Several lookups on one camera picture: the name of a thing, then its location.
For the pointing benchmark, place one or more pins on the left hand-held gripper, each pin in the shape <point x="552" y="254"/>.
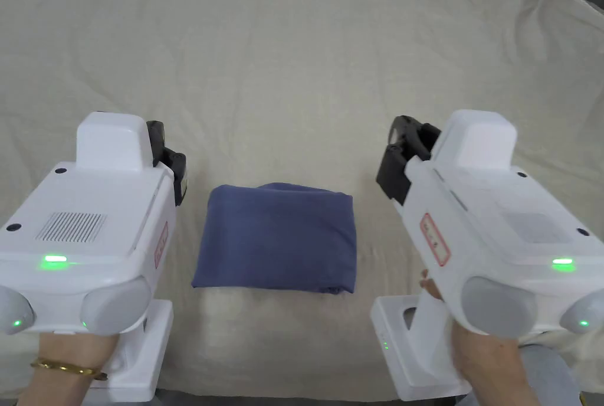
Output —
<point x="94" y="241"/>

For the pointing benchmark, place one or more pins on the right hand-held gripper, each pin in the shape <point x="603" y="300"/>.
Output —
<point x="490" y="217"/>

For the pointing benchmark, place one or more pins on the person's left hand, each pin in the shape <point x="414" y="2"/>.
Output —
<point x="75" y="347"/>

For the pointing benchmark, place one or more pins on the person's right hand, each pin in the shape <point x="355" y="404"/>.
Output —
<point x="486" y="354"/>

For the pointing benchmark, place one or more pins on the person's legs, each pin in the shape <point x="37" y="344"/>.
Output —
<point x="552" y="377"/>

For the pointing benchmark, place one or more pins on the folded dark blue garment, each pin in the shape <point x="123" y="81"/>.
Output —
<point x="276" y="238"/>

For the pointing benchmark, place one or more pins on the bed with beige sheet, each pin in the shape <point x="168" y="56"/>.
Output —
<point x="292" y="71"/>

